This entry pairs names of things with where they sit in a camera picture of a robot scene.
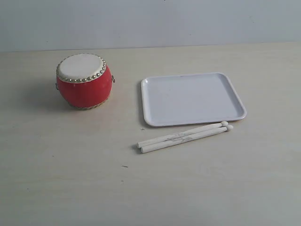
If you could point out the small red drum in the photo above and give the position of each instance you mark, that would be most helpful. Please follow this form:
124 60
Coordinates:
84 80

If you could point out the white drumstick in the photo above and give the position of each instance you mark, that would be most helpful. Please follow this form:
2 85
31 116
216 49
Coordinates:
185 139
181 134

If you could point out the white rectangular tray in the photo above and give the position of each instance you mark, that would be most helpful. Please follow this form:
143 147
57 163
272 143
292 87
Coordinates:
190 99

